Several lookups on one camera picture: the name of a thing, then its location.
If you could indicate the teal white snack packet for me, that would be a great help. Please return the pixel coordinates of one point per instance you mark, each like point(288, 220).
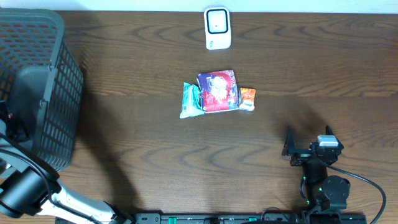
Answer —
point(191, 105)

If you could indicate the purple red noodle packet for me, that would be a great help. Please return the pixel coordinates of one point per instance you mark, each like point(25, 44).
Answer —
point(219, 91)

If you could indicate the dark grey plastic basket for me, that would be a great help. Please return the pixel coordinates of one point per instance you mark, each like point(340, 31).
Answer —
point(41, 82)

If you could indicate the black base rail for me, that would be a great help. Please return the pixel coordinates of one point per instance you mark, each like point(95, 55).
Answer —
point(269, 217)

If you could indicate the white barcode scanner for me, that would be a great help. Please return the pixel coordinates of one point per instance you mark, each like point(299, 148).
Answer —
point(217, 28)

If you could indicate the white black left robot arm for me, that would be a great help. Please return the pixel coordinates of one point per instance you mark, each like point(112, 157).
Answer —
point(34, 187)

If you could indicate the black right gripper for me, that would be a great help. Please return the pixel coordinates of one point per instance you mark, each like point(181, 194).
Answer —
point(289, 150)

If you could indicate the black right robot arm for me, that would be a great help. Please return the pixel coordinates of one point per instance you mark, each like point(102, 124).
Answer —
point(325, 193)

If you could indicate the small orange snack packet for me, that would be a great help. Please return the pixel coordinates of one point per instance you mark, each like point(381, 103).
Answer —
point(246, 99)

